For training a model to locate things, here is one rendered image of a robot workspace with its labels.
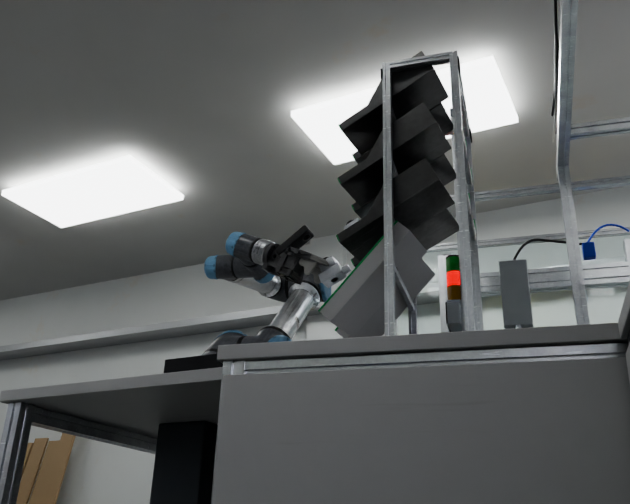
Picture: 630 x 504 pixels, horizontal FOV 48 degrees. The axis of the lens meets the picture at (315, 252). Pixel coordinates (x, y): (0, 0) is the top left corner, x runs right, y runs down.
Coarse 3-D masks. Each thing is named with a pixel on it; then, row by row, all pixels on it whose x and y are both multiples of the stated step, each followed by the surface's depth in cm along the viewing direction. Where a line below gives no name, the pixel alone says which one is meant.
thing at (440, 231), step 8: (440, 216) 181; (448, 216) 183; (424, 224) 182; (432, 224) 183; (440, 224) 184; (448, 224) 186; (456, 224) 187; (416, 232) 183; (424, 232) 185; (432, 232) 186; (440, 232) 187; (448, 232) 189; (424, 240) 188; (432, 240) 189; (440, 240) 191
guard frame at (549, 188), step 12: (588, 180) 298; (600, 180) 297; (612, 180) 296; (624, 180) 294; (480, 192) 310; (492, 192) 308; (504, 192) 307; (516, 192) 305; (528, 192) 304; (540, 192) 303; (552, 192) 303; (612, 228) 338; (480, 240) 355; (492, 240) 353; (504, 240) 352; (516, 240) 349; (396, 324) 297
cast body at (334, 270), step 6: (324, 258) 196; (330, 258) 194; (318, 264) 196; (330, 264) 194; (336, 264) 193; (324, 270) 194; (330, 270) 193; (336, 270) 192; (342, 270) 193; (348, 270) 192; (324, 276) 193; (330, 276) 192; (336, 276) 193; (342, 276) 194; (324, 282) 193; (330, 282) 194; (336, 282) 195
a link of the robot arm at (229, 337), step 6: (228, 330) 228; (234, 330) 227; (222, 336) 224; (228, 336) 223; (234, 336) 223; (240, 336) 222; (216, 342) 221; (222, 342) 220; (228, 342) 220; (234, 342) 219; (240, 342) 218; (210, 348) 218; (216, 348) 217
